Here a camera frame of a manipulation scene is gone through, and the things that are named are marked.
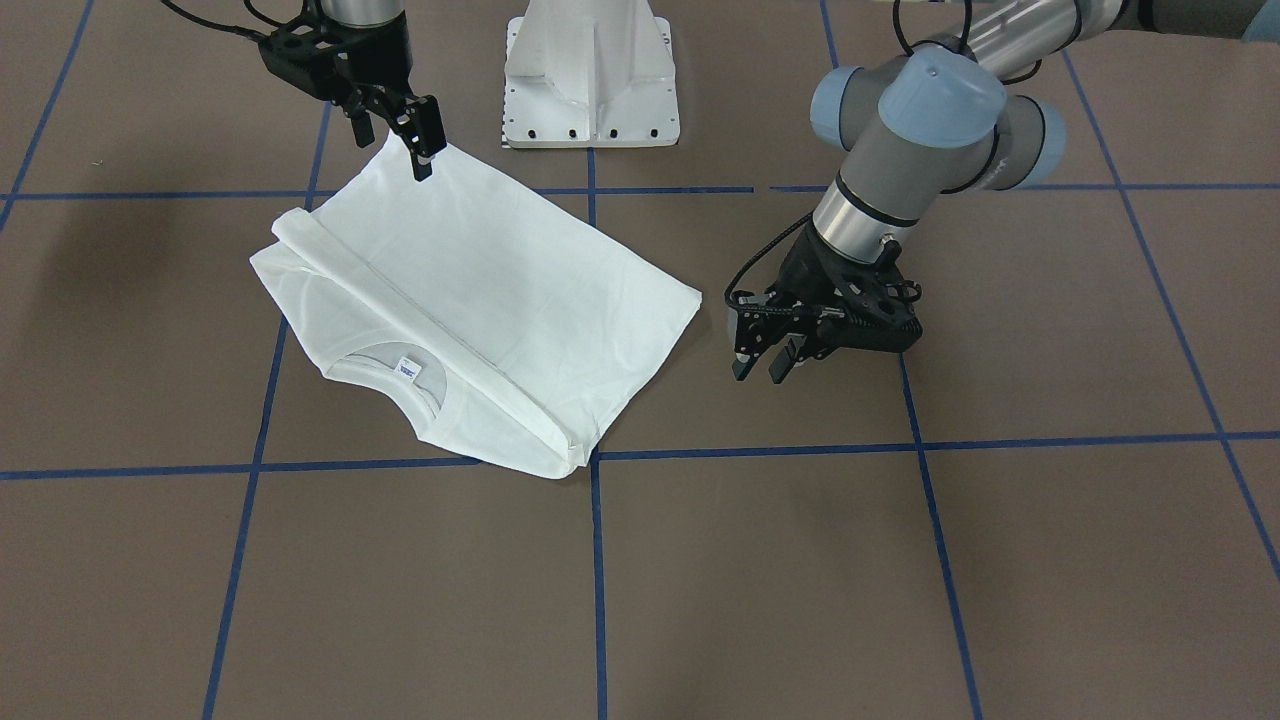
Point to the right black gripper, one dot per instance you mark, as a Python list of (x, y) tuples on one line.
[(378, 68)]

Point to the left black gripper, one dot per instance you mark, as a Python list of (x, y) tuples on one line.
[(803, 268)]

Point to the white long-sleeve printed shirt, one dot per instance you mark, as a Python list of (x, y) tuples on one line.
[(502, 327)]

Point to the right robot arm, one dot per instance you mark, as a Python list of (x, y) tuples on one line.
[(361, 14)]

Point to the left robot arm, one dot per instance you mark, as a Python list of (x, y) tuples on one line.
[(936, 120)]

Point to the white central pillar with base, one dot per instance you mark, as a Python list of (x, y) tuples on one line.
[(590, 75)]

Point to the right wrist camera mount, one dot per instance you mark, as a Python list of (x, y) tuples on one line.
[(301, 55)]

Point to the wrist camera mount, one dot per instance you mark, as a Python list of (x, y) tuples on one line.
[(301, 55), (877, 306)]

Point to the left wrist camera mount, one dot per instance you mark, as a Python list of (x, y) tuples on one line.
[(877, 306)]

